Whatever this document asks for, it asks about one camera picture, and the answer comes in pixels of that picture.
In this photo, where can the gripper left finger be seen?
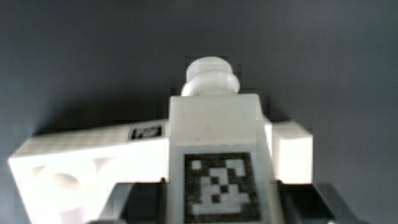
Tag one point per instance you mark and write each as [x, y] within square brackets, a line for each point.
[136, 204]

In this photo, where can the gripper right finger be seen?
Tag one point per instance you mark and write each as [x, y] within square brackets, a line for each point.
[313, 205]

